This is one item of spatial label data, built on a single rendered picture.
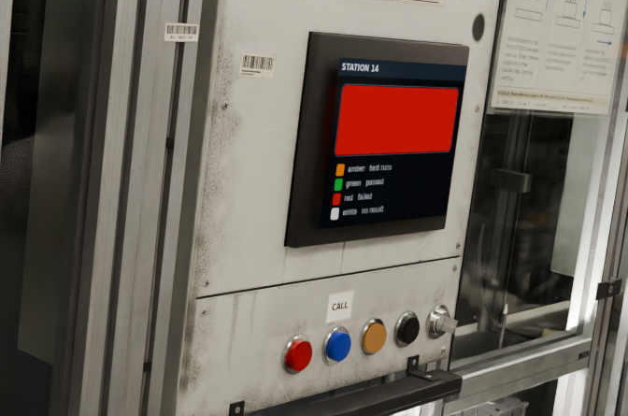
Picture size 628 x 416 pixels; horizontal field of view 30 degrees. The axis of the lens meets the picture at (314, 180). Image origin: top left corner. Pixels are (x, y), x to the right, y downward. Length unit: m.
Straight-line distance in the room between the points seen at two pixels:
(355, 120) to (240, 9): 0.17
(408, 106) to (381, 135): 0.05
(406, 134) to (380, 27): 0.11
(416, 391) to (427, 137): 0.27
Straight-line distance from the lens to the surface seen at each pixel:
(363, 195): 1.13
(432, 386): 1.29
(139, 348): 1.01
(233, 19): 1.00
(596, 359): 1.76
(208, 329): 1.05
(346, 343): 1.19
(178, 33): 0.97
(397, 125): 1.16
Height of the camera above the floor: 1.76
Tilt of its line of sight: 9 degrees down
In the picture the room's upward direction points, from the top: 7 degrees clockwise
